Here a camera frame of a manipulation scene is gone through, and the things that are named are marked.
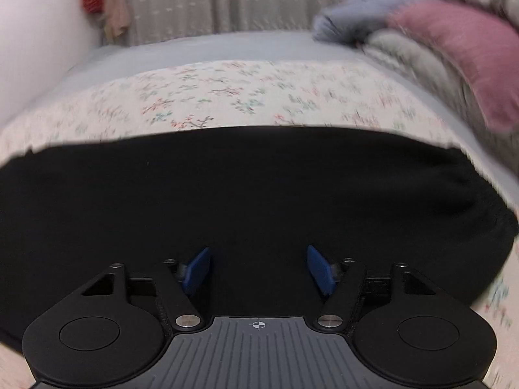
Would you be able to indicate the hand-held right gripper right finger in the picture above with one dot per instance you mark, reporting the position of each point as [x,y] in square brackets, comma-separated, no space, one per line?
[320,269]

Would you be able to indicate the pink pillow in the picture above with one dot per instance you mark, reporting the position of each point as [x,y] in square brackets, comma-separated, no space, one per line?
[466,48]

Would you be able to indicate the grey quilt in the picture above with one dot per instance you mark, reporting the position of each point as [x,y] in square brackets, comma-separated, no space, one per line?
[405,54]

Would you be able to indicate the blue-grey blanket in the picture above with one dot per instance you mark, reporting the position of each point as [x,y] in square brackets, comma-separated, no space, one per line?
[352,16]

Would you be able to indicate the floral printed cloth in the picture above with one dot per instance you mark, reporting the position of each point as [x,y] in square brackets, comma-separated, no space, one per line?
[243,93]

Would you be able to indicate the black pants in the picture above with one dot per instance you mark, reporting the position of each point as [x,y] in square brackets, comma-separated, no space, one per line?
[243,194]

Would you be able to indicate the grey bed sheet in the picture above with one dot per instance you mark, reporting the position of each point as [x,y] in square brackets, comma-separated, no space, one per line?
[202,48]

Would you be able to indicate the pink hanging garment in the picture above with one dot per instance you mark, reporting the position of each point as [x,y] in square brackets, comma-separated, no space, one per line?
[117,8]

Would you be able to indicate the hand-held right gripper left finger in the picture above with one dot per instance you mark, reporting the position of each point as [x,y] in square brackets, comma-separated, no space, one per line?
[198,269]

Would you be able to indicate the grey star-patterned curtain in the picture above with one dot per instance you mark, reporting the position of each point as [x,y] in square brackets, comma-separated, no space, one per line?
[243,0]

